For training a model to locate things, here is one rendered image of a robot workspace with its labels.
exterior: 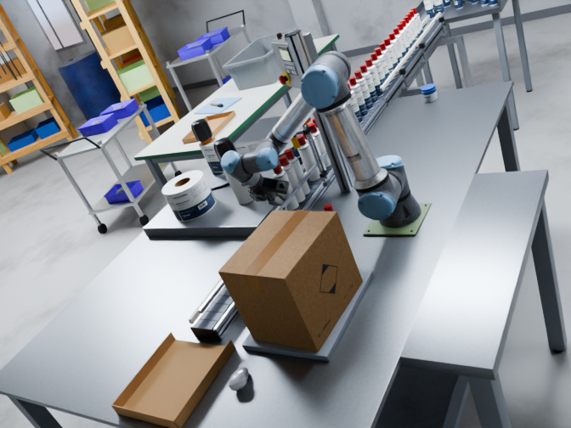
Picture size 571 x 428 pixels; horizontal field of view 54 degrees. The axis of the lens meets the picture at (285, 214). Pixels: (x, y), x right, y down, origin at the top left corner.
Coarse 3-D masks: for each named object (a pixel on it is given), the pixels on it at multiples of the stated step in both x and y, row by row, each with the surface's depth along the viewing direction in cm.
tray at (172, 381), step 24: (168, 336) 185; (168, 360) 180; (192, 360) 175; (216, 360) 166; (144, 384) 174; (168, 384) 170; (192, 384) 166; (120, 408) 164; (144, 408) 165; (168, 408) 161; (192, 408) 157
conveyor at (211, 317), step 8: (376, 104) 286; (368, 112) 281; (328, 168) 244; (312, 184) 237; (312, 192) 231; (224, 288) 194; (216, 296) 192; (224, 296) 190; (216, 304) 188; (224, 304) 186; (208, 312) 186; (216, 312) 185; (224, 312) 183; (200, 320) 184; (208, 320) 182; (216, 320) 180; (200, 328) 180; (208, 328) 178
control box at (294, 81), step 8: (288, 32) 217; (304, 32) 207; (272, 40) 216; (280, 40) 210; (304, 40) 204; (312, 40) 206; (288, 48) 204; (312, 48) 207; (280, 56) 214; (312, 56) 208; (280, 64) 218; (288, 64) 212; (288, 80) 220; (296, 80) 213
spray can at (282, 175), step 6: (276, 168) 215; (276, 174) 216; (282, 174) 216; (288, 180) 218; (288, 192) 219; (294, 198) 221; (288, 204) 222; (294, 204) 222; (288, 210) 224; (294, 210) 223
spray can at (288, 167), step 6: (282, 156) 219; (282, 162) 218; (288, 162) 219; (282, 168) 220; (288, 168) 219; (288, 174) 220; (294, 174) 221; (294, 180) 222; (294, 186) 222; (300, 192) 224; (300, 198) 225
